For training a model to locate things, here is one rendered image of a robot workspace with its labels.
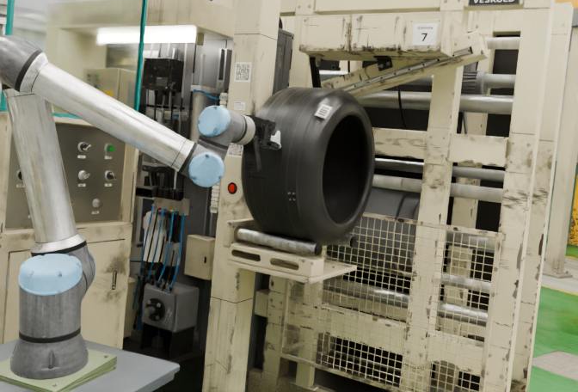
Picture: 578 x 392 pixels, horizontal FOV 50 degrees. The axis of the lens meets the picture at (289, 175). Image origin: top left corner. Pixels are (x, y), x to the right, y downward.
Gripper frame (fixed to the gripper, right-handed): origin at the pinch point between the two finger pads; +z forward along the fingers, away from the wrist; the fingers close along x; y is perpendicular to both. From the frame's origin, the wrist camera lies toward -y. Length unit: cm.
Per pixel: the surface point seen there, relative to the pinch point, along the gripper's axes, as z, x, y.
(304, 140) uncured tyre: 2.6, -8.2, 3.8
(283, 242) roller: 17.4, 2.3, -31.2
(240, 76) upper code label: 17.8, 33.2, 28.4
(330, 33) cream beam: 41, 10, 53
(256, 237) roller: 17.4, 13.7, -31.2
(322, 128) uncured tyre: 7.5, -11.4, 9.0
